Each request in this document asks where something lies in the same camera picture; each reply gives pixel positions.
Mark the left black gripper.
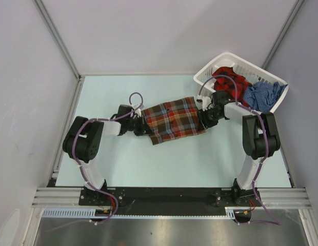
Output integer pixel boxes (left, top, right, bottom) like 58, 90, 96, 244
125, 114, 153, 136

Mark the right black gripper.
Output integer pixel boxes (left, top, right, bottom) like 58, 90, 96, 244
196, 107, 223, 131

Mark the brown red plaid shirt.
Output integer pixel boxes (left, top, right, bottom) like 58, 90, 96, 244
142, 97, 205, 145

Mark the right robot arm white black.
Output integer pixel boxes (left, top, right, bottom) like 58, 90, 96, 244
196, 91, 281, 207

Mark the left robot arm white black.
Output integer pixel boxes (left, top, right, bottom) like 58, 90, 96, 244
63, 104, 151, 205

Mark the red black checked shirt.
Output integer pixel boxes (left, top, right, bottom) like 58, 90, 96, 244
212, 67, 252, 107

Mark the blue checked shirt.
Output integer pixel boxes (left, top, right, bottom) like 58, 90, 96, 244
243, 81, 287, 113

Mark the white plastic laundry basket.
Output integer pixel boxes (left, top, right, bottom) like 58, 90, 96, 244
193, 52, 289, 113

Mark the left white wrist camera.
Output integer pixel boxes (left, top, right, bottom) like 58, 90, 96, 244
131, 104, 144, 117

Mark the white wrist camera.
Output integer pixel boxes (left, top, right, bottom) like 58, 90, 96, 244
196, 95, 212, 111
131, 104, 144, 117

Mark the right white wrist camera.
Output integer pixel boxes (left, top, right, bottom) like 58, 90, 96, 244
196, 95, 212, 111

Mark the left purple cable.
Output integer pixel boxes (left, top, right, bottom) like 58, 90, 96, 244
73, 92, 144, 226

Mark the purple cable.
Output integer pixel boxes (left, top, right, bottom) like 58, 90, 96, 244
198, 75, 282, 226
73, 92, 144, 226

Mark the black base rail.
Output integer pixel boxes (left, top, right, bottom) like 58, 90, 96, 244
78, 187, 260, 216

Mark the white slotted cable duct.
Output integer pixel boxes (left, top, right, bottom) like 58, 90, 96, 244
42, 207, 250, 222

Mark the aluminium frame profile front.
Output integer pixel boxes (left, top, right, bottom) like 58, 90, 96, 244
32, 187, 82, 208

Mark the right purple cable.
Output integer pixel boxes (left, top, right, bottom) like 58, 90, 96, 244
198, 75, 282, 226

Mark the right aluminium corner post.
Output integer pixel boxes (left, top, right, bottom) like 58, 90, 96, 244
262, 0, 306, 69

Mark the aluminium corner post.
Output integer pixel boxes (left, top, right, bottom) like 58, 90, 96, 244
262, 0, 306, 69
32, 0, 81, 81

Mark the left aluminium corner post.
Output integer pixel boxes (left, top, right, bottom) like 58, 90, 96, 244
32, 0, 81, 81

